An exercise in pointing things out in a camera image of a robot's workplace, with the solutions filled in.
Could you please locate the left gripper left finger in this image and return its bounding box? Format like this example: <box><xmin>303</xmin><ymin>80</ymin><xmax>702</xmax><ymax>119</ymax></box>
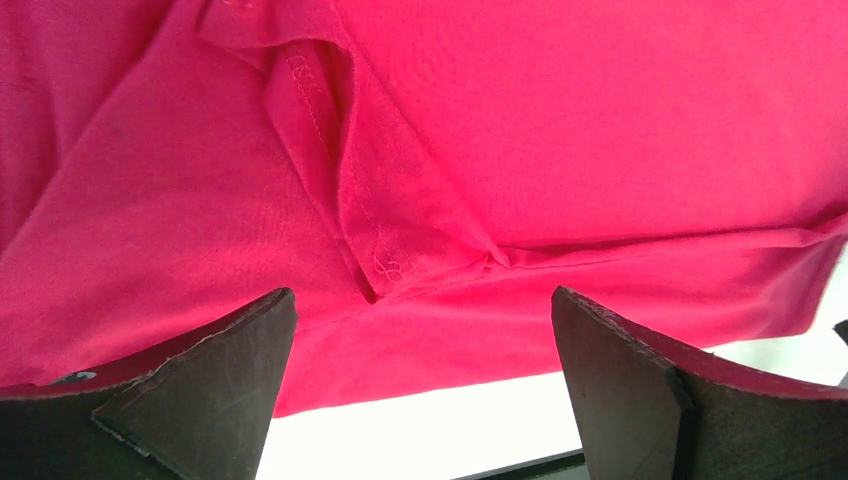
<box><xmin>1</xmin><ymin>289</ymin><xmax>297</xmax><ymax>479</ymax></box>

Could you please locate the magenta t shirt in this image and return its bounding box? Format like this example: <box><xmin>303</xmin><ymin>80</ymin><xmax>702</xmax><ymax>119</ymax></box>
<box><xmin>1</xmin><ymin>1</ymin><xmax>847</xmax><ymax>415</ymax></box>

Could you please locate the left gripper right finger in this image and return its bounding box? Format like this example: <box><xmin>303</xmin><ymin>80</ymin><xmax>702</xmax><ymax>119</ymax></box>
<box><xmin>551</xmin><ymin>287</ymin><xmax>847</xmax><ymax>479</ymax></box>

